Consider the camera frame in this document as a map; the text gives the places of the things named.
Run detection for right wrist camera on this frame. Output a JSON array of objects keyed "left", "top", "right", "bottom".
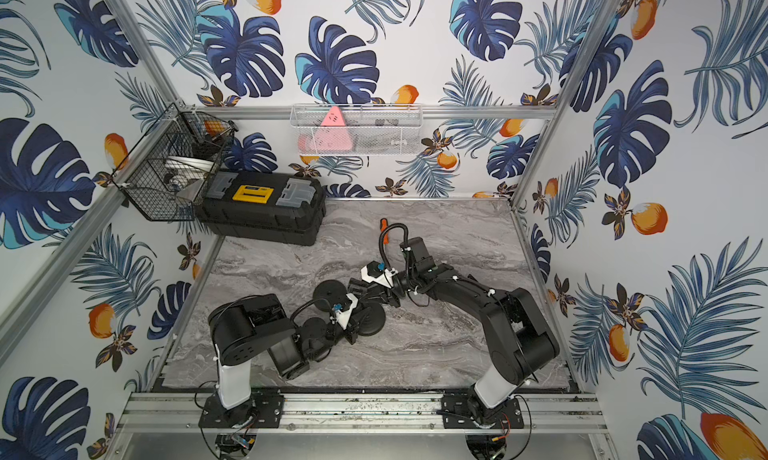
[{"left": 360, "top": 261, "right": 397, "bottom": 289}]

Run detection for black plastic toolbox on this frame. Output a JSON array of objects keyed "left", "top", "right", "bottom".
[{"left": 195, "top": 171, "right": 326, "bottom": 246}]

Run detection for black stand pole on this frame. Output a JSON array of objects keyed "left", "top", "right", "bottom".
[{"left": 347, "top": 278, "right": 370, "bottom": 315}]

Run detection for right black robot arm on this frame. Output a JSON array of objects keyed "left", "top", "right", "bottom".
[{"left": 348, "top": 237, "right": 560, "bottom": 410}]

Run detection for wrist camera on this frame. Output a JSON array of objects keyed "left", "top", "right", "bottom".
[
  {"left": 331, "top": 293, "right": 359, "bottom": 330},
  {"left": 360, "top": 261, "right": 397, "bottom": 289}
]

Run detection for black wire basket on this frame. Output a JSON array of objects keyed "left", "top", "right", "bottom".
[{"left": 111, "top": 104, "right": 238, "bottom": 223}]

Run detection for orange handled screwdriver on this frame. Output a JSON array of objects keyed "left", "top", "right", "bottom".
[{"left": 379, "top": 218, "right": 389, "bottom": 246}]

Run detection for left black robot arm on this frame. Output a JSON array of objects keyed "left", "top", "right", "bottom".
[{"left": 209, "top": 292, "right": 376, "bottom": 410}]

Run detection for pink triangle card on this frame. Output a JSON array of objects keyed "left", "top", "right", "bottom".
[{"left": 307, "top": 106, "right": 354, "bottom": 154}]

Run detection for aluminium front rail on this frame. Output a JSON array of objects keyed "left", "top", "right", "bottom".
[{"left": 117, "top": 391, "right": 608, "bottom": 435}]

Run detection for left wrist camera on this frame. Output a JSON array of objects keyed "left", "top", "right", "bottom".
[{"left": 331, "top": 293, "right": 359, "bottom": 330}]

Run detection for black round base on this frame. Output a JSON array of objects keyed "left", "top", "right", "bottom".
[
  {"left": 354, "top": 303, "right": 386, "bottom": 337},
  {"left": 312, "top": 280, "right": 350, "bottom": 313}
]

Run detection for clear mesh wall tray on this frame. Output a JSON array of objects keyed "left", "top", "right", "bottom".
[{"left": 290, "top": 104, "right": 424, "bottom": 156}]

